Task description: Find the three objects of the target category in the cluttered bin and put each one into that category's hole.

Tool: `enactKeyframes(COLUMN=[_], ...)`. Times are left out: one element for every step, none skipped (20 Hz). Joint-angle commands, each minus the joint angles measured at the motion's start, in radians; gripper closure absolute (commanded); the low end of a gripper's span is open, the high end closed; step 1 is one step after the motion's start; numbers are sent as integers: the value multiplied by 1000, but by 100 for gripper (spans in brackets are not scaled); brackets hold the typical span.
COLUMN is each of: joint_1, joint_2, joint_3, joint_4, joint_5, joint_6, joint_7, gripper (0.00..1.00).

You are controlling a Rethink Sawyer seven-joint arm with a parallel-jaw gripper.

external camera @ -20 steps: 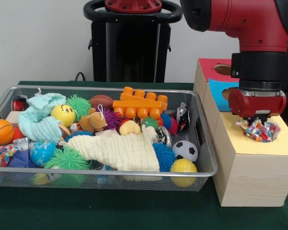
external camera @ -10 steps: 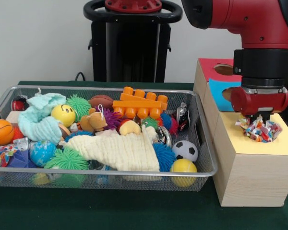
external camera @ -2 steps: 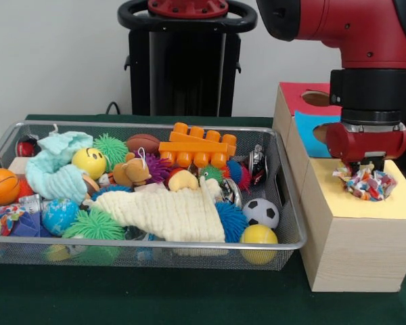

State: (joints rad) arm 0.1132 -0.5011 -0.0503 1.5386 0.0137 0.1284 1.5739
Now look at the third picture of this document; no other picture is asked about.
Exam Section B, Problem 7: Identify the blue globe ball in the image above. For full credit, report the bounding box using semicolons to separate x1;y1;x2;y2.
41;198;81;237

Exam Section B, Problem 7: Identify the shallow mesh bin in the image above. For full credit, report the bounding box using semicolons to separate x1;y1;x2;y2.
0;121;308;272

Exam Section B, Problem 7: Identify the orange toy basketball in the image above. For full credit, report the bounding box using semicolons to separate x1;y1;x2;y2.
0;168;20;206

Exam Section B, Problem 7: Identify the mint green muslin cloth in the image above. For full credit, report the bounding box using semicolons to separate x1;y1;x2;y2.
24;131;94;204

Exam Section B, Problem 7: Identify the wooden box with three holes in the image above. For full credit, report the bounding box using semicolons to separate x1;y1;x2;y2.
272;82;406;293

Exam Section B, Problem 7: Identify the cream muslin cloth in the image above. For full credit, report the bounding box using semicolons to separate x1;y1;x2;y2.
83;175;226;243

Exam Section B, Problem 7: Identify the yellow smiley ball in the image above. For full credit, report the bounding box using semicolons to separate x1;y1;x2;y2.
71;147;108;180

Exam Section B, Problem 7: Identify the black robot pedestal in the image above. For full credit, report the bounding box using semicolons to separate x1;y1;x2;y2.
117;0;258;118

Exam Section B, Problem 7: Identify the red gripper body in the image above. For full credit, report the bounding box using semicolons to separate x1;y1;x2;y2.
325;122;406;166

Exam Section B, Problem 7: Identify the black and white soccer ball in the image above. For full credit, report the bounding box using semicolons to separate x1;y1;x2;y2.
242;198;280;230

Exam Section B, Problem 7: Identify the green spiky rubber ball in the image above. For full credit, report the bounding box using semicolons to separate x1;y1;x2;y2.
61;207;127;240

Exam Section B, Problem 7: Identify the orange toy building brick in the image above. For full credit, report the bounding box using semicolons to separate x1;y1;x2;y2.
158;122;238;167

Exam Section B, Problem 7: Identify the plain yellow ball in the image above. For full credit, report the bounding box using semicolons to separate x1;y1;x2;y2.
239;224;279;265

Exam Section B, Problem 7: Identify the colourful polka dot cloth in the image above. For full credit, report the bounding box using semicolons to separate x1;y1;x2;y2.
332;161;399;202

